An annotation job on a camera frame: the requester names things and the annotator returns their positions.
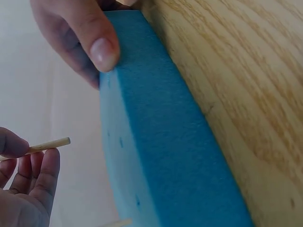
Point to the blue foam block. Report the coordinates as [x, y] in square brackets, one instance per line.
[154, 123]

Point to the person's right thumb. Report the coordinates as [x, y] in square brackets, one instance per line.
[99, 40]

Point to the person's left hand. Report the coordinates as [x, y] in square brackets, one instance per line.
[21, 203]

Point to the wooden stick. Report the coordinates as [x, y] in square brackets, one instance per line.
[55, 143]

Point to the person's right fingers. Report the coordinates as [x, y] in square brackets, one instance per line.
[75, 59]

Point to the person's left fingers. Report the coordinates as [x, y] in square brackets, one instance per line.
[46, 175]

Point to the person's right hand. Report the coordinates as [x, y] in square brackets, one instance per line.
[78, 26]

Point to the person's left thumb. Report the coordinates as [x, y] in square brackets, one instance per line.
[11, 142]

